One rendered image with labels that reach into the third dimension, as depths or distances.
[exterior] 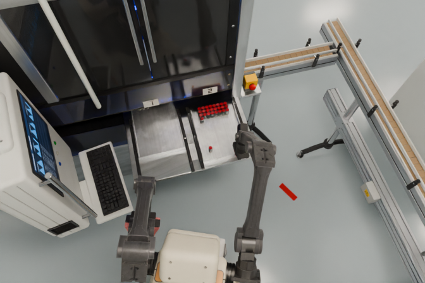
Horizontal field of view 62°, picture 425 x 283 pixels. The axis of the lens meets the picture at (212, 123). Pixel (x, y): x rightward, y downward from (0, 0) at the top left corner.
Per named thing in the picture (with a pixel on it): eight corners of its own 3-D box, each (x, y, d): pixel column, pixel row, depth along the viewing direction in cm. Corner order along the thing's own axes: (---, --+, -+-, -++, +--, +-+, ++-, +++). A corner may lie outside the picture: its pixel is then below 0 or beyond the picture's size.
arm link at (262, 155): (253, 151, 123) (281, 154, 123) (248, 138, 135) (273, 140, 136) (234, 257, 136) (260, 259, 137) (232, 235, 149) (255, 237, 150)
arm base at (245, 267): (229, 280, 135) (260, 285, 135) (231, 261, 134) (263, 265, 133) (229, 268, 144) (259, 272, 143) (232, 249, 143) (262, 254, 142)
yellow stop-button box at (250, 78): (241, 79, 211) (242, 72, 205) (253, 78, 212) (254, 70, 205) (245, 90, 207) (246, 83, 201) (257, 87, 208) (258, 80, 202)
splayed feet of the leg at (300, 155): (294, 151, 293) (298, 144, 281) (349, 138, 300) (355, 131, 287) (298, 160, 290) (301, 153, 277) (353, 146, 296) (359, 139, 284)
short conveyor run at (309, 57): (236, 88, 222) (237, 73, 208) (229, 69, 229) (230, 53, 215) (335, 66, 231) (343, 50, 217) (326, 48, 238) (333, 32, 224)
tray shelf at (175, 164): (123, 112, 211) (122, 111, 209) (234, 88, 220) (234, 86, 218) (135, 187, 189) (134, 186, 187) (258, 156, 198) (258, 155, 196)
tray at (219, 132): (190, 112, 209) (190, 109, 206) (232, 103, 212) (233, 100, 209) (203, 163, 193) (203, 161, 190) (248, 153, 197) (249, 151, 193)
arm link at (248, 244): (240, 263, 135) (253, 264, 136) (243, 239, 134) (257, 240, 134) (236, 251, 145) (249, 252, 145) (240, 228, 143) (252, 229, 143)
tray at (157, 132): (130, 109, 210) (129, 106, 207) (172, 100, 213) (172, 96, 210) (139, 160, 194) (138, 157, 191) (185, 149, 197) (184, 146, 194)
